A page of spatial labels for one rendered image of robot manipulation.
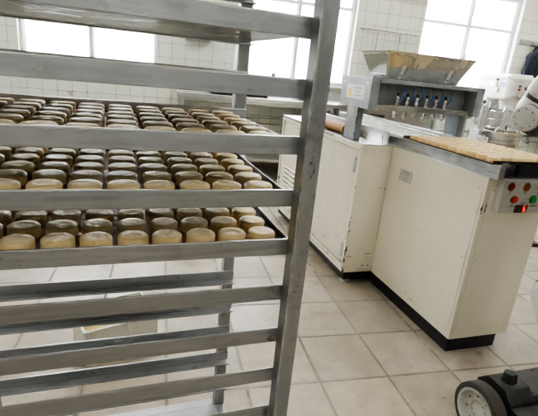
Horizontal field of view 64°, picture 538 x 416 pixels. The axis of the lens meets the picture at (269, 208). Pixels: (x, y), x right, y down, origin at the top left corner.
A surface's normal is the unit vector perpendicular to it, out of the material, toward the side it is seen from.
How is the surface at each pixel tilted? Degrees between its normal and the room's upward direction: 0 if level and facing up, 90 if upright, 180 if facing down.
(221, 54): 90
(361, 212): 90
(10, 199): 90
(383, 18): 90
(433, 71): 115
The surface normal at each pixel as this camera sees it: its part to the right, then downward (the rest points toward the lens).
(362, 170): 0.30, 0.32
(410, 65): 0.23, 0.69
